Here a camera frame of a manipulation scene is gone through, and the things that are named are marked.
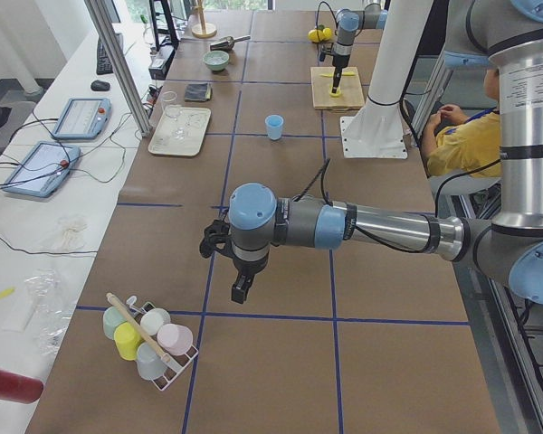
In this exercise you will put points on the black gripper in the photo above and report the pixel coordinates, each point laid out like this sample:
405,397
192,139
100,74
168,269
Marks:
340,61
248,269

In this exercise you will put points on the yellow lemon slice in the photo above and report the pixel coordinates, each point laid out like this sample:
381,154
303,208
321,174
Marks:
335,94

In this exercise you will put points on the light blue plastic cup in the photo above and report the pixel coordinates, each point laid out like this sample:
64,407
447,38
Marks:
274,126

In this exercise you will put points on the pink cup on rack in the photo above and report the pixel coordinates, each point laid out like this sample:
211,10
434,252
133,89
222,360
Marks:
175,339

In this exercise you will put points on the white cup on rack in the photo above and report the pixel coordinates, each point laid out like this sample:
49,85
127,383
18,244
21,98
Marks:
154,319

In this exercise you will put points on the grey-blue cup on rack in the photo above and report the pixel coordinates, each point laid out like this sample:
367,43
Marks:
149,364

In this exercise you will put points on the yellow cup on rack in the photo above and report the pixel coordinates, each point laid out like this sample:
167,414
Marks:
127,341

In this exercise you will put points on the green cup on rack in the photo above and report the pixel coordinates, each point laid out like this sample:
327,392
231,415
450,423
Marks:
111,320

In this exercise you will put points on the wooden cup tree stand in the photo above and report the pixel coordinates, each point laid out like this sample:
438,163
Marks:
202,29

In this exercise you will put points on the yellow plastic knife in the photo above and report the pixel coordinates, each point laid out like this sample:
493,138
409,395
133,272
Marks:
344,73

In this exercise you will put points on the steel ice scoop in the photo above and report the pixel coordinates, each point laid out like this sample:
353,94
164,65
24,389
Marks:
227,43

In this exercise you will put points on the green bowl of ice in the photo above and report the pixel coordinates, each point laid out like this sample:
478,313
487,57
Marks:
216,60

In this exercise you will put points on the grey folded cloth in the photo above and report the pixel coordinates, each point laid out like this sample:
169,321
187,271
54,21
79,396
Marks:
198,92

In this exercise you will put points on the person in yellow shirt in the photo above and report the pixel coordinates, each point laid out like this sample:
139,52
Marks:
453,141

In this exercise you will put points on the cream bear tray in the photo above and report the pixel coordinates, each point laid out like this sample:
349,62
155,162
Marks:
194,121

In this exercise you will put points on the clear wine glass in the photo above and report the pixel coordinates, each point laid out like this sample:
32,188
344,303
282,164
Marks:
172,110

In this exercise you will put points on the clear plastic bag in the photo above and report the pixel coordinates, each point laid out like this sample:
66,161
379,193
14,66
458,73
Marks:
51,311

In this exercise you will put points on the near blue teach pendant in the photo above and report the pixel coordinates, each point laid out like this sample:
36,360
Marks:
43,170

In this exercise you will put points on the blue teach pendant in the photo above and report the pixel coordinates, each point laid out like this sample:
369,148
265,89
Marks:
43,170
82,119

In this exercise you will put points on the far blue teach pendant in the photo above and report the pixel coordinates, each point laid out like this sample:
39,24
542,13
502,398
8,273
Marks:
82,119

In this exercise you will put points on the black keyboard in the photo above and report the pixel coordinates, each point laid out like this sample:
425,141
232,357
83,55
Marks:
103,62

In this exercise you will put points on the black computer mouse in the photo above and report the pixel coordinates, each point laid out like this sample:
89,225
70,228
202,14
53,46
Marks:
100,85

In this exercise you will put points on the red bottle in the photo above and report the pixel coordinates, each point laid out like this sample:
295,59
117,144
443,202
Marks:
18,388

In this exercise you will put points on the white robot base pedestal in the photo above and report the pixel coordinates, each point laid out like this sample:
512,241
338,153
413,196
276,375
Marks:
376,131

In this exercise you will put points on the white wire cup rack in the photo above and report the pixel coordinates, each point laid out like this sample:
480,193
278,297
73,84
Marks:
176,364

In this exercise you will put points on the aluminium frame post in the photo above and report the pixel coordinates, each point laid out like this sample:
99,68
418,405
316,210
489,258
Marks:
101,20

